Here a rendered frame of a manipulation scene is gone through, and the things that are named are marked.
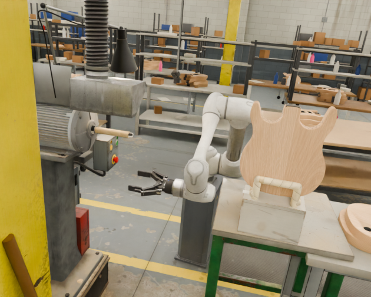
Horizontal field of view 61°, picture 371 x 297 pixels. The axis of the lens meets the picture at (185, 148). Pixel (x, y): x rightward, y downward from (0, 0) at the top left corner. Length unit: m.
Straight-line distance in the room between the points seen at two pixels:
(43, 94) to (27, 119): 1.01
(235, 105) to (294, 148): 0.57
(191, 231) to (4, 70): 2.11
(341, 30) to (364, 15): 0.82
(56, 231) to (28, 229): 1.21
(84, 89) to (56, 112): 0.26
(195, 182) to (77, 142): 0.62
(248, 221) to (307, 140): 0.44
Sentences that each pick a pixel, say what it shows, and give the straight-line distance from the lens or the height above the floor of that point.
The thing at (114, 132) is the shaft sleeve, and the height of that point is 1.26.
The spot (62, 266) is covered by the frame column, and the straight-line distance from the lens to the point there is 2.15.
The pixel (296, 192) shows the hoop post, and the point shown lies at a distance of 1.42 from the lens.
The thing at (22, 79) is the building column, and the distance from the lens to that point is 0.69.
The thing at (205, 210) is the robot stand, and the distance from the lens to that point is 2.42.
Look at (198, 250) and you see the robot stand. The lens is 2.64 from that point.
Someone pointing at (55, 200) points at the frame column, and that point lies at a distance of 1.88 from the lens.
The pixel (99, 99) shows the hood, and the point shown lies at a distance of 1.48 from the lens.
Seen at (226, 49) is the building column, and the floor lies 1.39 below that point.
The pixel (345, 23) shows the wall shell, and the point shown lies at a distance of 12.83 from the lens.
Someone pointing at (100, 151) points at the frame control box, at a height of 1.05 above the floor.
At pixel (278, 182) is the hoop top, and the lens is 1.40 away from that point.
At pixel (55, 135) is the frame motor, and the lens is 1.69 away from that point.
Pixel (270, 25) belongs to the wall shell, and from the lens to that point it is 12.47.
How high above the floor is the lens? 1.78
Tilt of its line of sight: 21 degrees down
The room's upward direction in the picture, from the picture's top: 5 degrees clockwise
